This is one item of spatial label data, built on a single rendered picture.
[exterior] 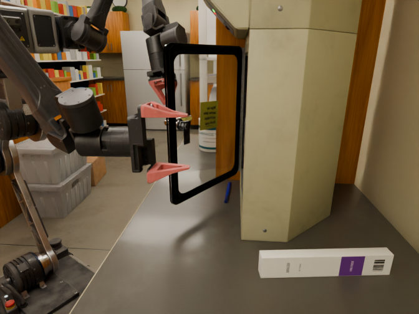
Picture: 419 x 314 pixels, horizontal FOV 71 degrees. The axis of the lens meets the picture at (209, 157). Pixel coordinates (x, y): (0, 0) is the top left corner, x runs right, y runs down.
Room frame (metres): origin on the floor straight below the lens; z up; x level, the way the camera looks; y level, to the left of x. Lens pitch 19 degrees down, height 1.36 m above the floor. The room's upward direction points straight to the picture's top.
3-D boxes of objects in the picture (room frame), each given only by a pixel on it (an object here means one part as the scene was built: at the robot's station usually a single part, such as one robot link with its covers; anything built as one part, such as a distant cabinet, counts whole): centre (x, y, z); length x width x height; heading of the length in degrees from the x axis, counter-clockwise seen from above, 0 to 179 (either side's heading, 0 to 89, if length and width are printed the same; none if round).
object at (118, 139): (0.53, 0.16, 1.21); 0.07 x 0.07 x 0.10; 84
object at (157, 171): (0.52, 0.08, 1.18); 0.09 x 0.07 x 0.07; 84
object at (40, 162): (2.57, 1.43, 0.49); 0.60 x 0.42 x 0.33; 175
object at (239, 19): (0.77, -0.03, 1.46); 0.32 x 0.12 x 0.10; 175
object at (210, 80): (0.80, 0.00, 1.19); 0.30 x 0.01 x 0.40; 141
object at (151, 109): (0.52, 0.09, 1.25); 0.09 x 0.07 x 0.07; 84
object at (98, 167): (3.18, 1.42, 0.14); 0.41 x 0.32 x 0.28; 1
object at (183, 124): (0.71, 0.06, 1.18); 0.02 x 0.02 x 0.06; 51
